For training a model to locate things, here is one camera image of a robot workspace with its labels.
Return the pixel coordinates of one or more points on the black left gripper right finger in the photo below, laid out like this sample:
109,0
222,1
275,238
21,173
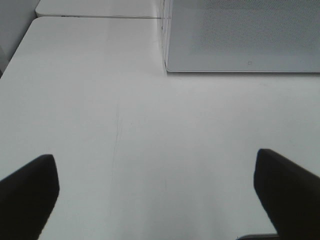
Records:
289,194

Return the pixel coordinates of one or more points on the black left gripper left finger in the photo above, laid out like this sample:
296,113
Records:
27,199

